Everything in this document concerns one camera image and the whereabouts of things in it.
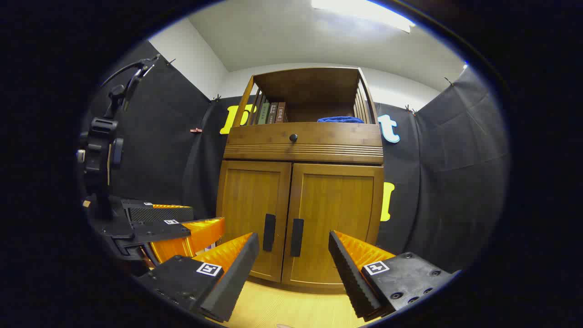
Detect black backdrop cloth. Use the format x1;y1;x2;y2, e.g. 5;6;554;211
84;39;510;274

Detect wooden cabinet drawer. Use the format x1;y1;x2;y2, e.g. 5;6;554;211
223;122;384;164

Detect rectangular ceiling light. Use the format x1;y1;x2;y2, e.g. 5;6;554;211
311;0;416;33

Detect blue folded cloth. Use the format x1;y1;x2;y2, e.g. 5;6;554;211
317;116;365;124

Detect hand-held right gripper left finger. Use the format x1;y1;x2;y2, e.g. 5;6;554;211
137;232;260;323

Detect wooden cabinet door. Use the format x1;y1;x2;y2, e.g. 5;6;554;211
281;163;384;288
216;160;292;283

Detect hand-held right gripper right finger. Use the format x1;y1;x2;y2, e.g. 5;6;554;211
328;230;460;322

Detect wooden double-door shoe cabinet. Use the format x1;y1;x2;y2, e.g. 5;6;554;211
215;67;385;290

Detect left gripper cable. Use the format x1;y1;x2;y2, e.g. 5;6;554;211
100;55;161;87

